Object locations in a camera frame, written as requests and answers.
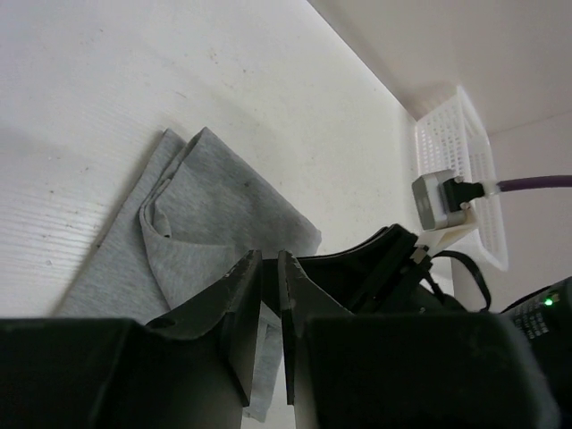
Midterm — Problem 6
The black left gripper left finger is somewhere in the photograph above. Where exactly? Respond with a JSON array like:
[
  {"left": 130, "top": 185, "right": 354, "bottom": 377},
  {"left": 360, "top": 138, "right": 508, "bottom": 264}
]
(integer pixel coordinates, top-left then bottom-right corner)
[{"left": 146, "top": 250, "right": 261, "bottom": 407}]

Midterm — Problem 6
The white plastic basket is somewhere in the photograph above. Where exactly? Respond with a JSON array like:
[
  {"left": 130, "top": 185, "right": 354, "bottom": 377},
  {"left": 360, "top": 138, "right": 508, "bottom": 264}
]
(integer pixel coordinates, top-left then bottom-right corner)
[{"left": 416, "top": 86, "right": 509, "bottom": 271}]

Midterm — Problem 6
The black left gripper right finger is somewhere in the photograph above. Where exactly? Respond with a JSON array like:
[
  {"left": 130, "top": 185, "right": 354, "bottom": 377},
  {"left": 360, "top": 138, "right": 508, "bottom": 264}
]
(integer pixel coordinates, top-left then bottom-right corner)
[{"left": 278, "top": 251, "right": 358, "bottom": 405}]

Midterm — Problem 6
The grey tank top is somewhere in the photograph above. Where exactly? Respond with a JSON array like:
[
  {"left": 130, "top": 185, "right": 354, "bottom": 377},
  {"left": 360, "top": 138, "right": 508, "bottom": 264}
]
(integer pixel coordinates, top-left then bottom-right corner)
[{"left": 55, "top": 126, "right": 323, "bottom": 423}]

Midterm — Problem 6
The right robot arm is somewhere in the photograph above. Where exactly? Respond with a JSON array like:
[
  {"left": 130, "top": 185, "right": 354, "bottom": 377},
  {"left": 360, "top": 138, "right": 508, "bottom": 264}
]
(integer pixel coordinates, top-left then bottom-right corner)
[{"left": 263, "top": 224, "right": 571, "bottom": 428}]

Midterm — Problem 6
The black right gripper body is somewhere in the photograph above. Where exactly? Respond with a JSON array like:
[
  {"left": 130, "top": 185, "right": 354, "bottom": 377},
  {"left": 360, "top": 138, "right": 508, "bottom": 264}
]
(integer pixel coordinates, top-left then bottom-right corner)
[{"left": 262, "top": 224, "right": 487, "bottom": 315}]

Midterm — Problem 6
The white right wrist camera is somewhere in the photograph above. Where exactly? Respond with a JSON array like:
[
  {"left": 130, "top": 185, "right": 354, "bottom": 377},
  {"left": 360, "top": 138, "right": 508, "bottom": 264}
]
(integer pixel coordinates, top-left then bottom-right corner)
[{"left": 411, "top": 170, "right": 477, "bottom": 257}]

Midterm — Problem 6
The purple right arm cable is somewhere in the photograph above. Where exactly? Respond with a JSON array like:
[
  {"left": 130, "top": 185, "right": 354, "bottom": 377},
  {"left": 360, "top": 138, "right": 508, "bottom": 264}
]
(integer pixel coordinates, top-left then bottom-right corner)
[{"left": 480, "top": 173, "right": 572, "bottom": 198}]

